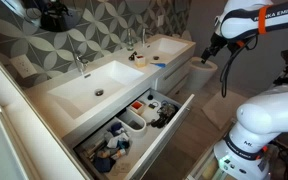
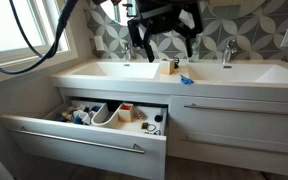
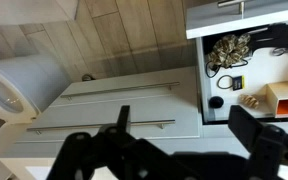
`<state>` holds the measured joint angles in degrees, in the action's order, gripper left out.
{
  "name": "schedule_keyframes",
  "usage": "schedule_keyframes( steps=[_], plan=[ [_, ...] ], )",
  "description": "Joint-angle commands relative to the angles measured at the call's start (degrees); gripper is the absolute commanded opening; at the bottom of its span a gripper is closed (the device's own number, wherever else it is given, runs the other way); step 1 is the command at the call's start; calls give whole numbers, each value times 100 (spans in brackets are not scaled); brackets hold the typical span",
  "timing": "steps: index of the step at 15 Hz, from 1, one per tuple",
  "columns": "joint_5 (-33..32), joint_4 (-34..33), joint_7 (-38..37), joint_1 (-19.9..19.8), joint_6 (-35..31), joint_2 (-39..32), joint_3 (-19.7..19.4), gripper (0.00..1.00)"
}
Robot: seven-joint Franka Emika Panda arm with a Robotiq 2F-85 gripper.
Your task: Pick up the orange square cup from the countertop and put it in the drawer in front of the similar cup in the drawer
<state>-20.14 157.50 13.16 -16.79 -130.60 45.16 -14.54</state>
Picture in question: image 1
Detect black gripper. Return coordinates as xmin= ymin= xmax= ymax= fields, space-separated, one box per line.
xmin=200 ymin=32 xmax=228 ymax=65

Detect white vanity drawer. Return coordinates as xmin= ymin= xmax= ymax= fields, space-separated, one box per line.
xmin=153 ymin=59 xmax=193 ymax=92
xmin=166 ymin=76 xmax=192 ymax=98
xmin=72 ymin=87 xmax=196 ymax=180

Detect blue and black drawer clutter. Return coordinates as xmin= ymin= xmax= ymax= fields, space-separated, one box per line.
xmin=73 ymin=115 xmax=133 ymax=175

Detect white toilet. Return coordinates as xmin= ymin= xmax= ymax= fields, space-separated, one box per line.
xmin=183 ymin=56 xmax=219 ymax=93

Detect white rectangular sink basin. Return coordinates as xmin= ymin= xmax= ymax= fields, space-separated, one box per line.
xmin=47 ymin=59 xmax=146 ymax=120
xmin=146 ymin=37 xmax=189 ymax=56

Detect small blue item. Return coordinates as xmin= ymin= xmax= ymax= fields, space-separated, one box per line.
xmin=150 ymin=62 xmax=167 ymax=69

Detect beige bath mat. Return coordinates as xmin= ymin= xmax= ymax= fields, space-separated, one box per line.
xmin=202 ymin=89 xmax=249 ymax=132

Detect chrome sink faucet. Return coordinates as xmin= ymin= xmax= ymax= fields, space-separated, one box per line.
xmin=73 ymin=49 xmax=90 ymax=76
xmin=141 ymin=27 xmax=154 ymax=48

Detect black tool bundle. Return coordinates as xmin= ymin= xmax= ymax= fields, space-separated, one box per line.
xmin=150 ymin=102 xmax=180 ymax=130

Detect red and white small item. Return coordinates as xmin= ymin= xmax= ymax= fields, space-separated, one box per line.
xmin=129 ymin=100 xmax=147 ymax=116

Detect white double vanity cabinet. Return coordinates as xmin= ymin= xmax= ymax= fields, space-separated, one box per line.
xmin=25 ymin=33 xmax=197 ymax=149

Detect white curved organizer bin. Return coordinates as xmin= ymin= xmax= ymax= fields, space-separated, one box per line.
xmin=117 ymin=109 xmax=148 ymax=138

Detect blue cloth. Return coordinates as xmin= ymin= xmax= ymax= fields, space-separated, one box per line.
xmin=109 ymin=122 xmax=124 ymax=135

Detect teal small item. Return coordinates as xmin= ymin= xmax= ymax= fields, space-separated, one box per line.
xmin=117 ymin=140 xmax=131 ymax=150

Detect white cloth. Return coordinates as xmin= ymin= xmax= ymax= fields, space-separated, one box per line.
xmin=105 ymin=132 xmax=131 ymax=149

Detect white orange tube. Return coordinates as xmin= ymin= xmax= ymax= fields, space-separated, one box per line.
xmin=110 ymin=148 xmax=128 ymax=161

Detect dark blue pouch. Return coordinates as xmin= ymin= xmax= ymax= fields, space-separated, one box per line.
xmin=93 ymin=156 xmax=117 ymax=174

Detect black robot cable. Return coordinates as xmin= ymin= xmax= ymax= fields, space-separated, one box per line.
xmin=219 ymin=34 xmax=259 ymax=99

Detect white wall outlet plate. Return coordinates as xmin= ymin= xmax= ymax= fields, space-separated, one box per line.
xmin=156 ymin=13 xmax=166 ymax=28
xmin=9 ymin=54 xmax=38 ymax=79

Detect orange velcro strap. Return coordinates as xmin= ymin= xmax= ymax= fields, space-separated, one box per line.
xmin=257 ymin=4 xmax=271 ymax=36

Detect black coiled cord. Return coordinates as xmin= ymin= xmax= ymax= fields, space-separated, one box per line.
xmin=148 ymin=101 xmax=160 ymax=110

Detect round wall mirror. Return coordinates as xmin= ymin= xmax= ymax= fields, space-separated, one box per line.
xmin=123 ymin=0 xmax=152 ymax=6
xmin=0 ymin=0 xmax=87 ymax=33

